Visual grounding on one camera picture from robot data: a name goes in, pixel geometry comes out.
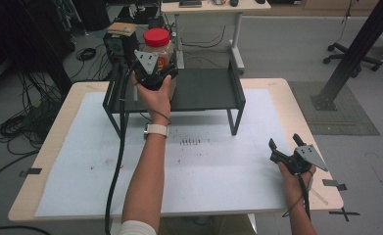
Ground white table sheet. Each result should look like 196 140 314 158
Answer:
34 88 293 219

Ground red-lidded spice jar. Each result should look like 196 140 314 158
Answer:
142 26 179 101

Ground dark curtain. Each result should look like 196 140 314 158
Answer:
0 0 76 96

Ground black tape strip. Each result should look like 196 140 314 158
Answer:
321 178 348 192
18 167 43 178

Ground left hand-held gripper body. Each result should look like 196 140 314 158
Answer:
133 49 173 92

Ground coiled black cable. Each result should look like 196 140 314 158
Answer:
75 47 97 62

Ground black tape cross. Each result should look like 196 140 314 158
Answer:
328 207 360 223

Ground hand-held gripper cable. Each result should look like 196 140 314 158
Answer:
104 63 138 235
281 173 312 220

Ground flat cardboard box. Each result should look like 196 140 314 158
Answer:
107 22 138 37

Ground person's olive pants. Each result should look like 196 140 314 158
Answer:
156 214 256 235

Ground black metal shelf rack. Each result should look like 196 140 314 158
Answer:
102 60 247 141

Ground right hand-held gripper cable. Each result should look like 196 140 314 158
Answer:
281 173 312 220

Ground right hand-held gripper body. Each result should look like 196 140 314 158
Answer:
269 144 329 176

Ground tangle of black cables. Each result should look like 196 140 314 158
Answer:
0 70 65 156

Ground grey floor mat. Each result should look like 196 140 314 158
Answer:
288 80 381 137

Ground person's right hand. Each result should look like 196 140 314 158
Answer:
277 162 317 211

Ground left hand-held gripper cable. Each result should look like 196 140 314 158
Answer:
104 63 138 235

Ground white wristwatch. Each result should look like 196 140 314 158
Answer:
142 122 169 139

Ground office chair base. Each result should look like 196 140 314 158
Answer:
322 41 383 79

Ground black computer tower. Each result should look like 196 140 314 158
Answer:
102 29 140 69

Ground black metal post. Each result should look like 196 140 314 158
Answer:
310 0 383 112

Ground white office desk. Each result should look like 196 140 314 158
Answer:
160 0 272 76

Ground white sleeve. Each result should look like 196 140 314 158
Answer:
118 219 158 235

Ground dark phone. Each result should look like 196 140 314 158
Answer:
178 0 203 9

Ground person's left hand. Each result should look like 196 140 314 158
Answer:
131 71 173 127

